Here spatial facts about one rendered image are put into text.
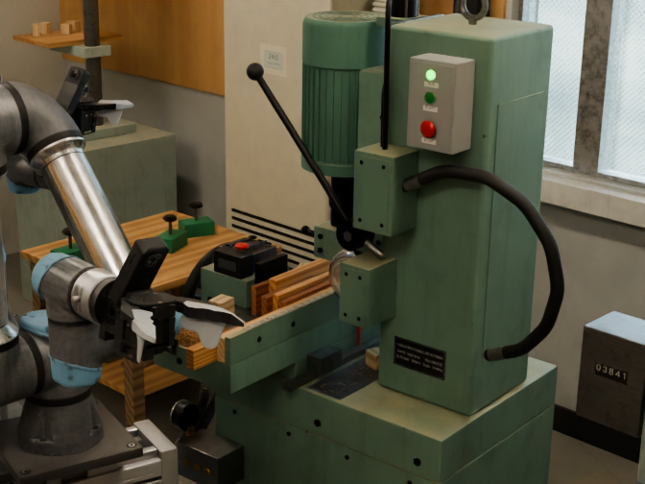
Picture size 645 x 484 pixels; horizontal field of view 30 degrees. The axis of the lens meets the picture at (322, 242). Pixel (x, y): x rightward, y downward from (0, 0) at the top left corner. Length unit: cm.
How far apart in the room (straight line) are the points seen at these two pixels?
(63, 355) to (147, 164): 303
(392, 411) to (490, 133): 57
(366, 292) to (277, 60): 197
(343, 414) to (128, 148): 254
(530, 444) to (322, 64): 89
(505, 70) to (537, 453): 87
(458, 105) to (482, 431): 65
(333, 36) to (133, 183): 253
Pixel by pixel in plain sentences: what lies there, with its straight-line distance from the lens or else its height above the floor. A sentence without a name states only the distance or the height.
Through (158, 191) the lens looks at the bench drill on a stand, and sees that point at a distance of 486.
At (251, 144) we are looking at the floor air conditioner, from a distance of 428.
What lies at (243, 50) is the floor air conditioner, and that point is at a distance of 424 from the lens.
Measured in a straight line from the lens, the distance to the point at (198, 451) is 257.
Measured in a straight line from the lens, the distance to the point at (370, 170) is 219.
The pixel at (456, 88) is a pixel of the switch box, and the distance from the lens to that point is 208.
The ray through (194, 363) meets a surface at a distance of 225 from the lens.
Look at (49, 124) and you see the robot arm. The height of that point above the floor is 140.
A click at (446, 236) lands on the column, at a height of 115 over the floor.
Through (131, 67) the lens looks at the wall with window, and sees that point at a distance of 524.
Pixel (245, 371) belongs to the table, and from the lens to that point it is 231.
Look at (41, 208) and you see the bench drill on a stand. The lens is 486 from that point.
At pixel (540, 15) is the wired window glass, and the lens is 386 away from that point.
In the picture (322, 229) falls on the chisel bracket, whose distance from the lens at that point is 251.
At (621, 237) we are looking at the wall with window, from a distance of 374.
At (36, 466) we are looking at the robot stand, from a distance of 214.
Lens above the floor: 184
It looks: 19 degrees down
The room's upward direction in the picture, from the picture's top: 1 degrees clockwise
